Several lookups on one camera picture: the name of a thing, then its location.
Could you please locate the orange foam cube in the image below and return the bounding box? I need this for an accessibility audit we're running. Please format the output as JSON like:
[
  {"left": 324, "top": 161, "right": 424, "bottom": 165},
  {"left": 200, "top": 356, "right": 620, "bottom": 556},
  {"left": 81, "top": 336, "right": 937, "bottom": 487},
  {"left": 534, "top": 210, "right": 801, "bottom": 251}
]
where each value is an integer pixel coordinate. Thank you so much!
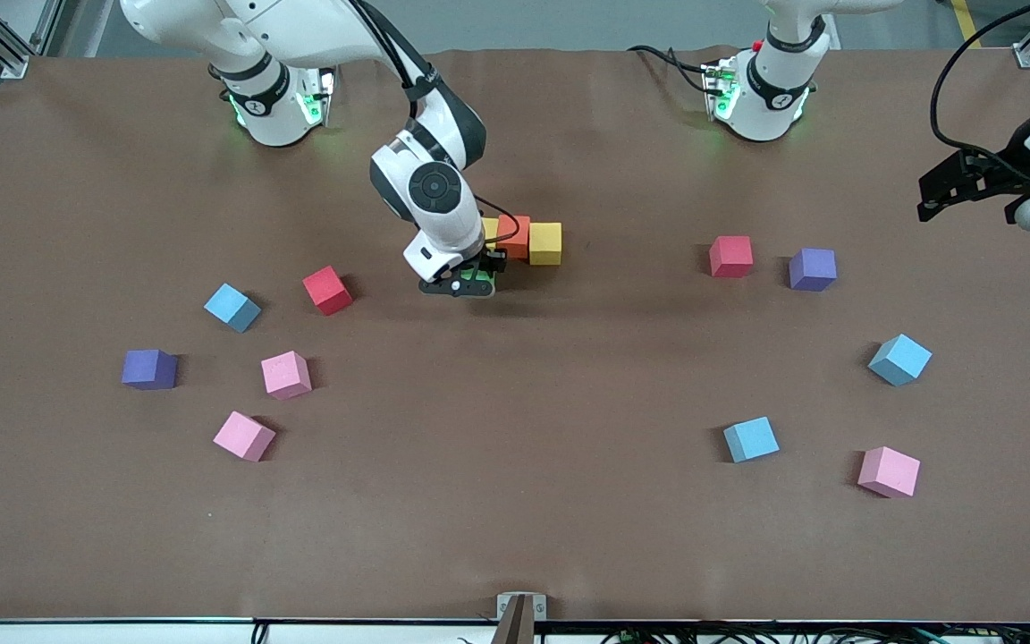
[{"left": 497, "top": 214, "right": 532, "bottom": 261}]

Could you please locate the pink foam cube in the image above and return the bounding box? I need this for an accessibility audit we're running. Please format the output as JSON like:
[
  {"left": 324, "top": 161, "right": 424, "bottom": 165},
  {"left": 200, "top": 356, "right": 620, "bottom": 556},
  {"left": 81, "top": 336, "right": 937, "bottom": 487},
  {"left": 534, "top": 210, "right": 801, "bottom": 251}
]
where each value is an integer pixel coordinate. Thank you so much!
[
  {"left": 213, "top": 411, "right": 277, "bottom": 463},
  {"left": 857, "top": 445, "right": 922, "bottom": 499},
  {"left": 260, "top": 350, "right": 313, "bottom": 400}
]

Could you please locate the violet foam cube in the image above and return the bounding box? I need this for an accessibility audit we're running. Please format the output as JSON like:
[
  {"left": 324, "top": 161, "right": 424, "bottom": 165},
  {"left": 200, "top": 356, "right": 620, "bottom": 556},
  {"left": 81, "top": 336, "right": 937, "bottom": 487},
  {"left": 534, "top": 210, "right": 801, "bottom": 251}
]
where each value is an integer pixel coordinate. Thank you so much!
[{"left": 788, "top": 247, "right": 838, "bottom": 293}]

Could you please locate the light blue foam cube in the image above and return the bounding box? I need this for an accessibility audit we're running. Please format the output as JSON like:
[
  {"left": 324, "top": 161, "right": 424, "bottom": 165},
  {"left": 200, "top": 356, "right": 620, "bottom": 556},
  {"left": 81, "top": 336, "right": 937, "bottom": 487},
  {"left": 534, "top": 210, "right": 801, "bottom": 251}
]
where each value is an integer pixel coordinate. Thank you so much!
[
  {"left": 204, "top": 283, "right": 262, "bottom": 334},
  {"left": 722, "top": 416, "right": 781, "bottom": 464},
  {"left": 867, "top": 333, "right": 933, "bottom": 387}
]

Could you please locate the rose red foam cube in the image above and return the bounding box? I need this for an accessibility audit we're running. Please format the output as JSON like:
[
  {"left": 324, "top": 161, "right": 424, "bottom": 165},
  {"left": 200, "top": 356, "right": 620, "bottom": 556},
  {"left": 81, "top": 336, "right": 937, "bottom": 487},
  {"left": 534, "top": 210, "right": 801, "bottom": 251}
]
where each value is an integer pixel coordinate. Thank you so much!
[{"left": 708, "top": 235, "right": 755, "bottom": 279}]

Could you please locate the brown table mat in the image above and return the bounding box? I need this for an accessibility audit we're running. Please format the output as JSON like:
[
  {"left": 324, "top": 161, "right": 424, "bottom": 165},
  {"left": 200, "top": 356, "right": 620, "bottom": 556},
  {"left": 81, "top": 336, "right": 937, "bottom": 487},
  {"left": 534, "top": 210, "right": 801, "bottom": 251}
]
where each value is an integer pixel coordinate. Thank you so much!
[{"left": 0, "top": 45, "right": 1030, "bottom": 624}]

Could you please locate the dark purple foam cube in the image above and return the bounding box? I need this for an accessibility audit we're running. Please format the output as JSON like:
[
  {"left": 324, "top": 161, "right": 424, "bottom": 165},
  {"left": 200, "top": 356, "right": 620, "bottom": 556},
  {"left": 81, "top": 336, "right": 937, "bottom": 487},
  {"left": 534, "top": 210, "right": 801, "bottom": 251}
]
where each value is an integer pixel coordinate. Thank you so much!
[{"left": 121, "top": 349, "right": 179, "bottom": 392}]

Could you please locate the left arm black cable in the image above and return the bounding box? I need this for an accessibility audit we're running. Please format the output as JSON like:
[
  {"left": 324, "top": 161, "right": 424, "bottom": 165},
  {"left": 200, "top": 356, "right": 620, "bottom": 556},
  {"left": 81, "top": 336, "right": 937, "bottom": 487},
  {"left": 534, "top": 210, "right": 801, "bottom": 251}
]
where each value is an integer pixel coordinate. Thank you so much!
[{"left": 929, "top": 0, "right": 1030, "bottom": 180}]

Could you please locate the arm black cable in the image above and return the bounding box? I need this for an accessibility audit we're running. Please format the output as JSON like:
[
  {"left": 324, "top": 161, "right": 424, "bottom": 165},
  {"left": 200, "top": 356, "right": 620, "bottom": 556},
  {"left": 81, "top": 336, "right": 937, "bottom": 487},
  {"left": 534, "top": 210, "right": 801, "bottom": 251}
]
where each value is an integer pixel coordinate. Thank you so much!
[
  {"left": 350, "top": 0, "right": 520, "bottom": 256},
  {"left": 929, "top": 0, "right": 1030, "bottom": 180}
]

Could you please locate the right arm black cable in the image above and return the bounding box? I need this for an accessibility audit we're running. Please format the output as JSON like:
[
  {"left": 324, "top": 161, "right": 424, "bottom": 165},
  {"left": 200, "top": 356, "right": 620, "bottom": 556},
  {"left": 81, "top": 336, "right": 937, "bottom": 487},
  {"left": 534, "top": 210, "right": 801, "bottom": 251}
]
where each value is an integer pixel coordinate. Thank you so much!
[{"left": 350, "top": 0, "right": 520, "bottom": 256}]

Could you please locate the left arm base cable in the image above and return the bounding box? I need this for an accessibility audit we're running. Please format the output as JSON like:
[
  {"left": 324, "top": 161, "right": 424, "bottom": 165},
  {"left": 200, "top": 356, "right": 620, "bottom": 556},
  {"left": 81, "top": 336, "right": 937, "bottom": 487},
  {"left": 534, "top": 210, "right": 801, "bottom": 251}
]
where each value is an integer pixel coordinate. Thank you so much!
[{"left": 627, "top": 43, "right": 714, "bottom": 92}]

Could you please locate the metal table edge bracket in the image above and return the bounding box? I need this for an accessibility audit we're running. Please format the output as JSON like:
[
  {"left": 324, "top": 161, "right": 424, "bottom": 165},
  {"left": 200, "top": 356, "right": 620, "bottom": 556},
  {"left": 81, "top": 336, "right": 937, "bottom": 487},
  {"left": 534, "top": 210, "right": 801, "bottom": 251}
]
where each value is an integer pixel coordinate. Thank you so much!
[{"left": 496, "top": 591, "right": 548, "bottom": 644}]

